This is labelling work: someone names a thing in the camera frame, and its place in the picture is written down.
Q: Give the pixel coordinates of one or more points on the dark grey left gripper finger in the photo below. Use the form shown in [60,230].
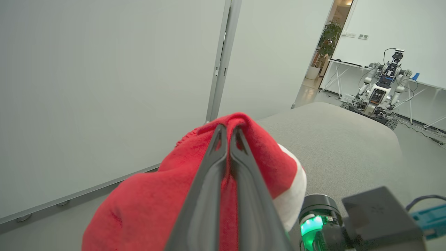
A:
[204,195]

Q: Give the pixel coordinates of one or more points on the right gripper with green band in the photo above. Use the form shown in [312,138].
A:
[318,219]

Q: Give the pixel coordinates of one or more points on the red garment with white trim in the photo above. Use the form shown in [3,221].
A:
[146,209]

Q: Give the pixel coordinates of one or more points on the white plant pot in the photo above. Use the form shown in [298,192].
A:
[312,72]

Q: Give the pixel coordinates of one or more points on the white long table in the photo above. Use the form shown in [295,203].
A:
[348,64]

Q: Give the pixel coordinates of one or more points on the white and grey wheeled robot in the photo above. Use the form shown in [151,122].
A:
[379,90]

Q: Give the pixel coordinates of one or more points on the blue connector block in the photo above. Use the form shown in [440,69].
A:
[430,219]

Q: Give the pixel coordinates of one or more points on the green potted plant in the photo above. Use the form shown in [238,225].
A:
[329,38]

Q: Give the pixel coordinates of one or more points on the small blue object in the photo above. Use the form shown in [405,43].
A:
[416,76]

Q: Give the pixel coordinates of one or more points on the dark grey wrist camera box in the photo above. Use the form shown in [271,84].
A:
[379,223]

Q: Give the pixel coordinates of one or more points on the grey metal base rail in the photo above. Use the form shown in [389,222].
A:
[69,197]

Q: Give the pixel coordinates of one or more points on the grey metal partition post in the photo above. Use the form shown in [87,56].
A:
[223,59]

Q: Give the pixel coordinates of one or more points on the white wall switch panel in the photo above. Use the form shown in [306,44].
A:
[351,35]
[363,36]

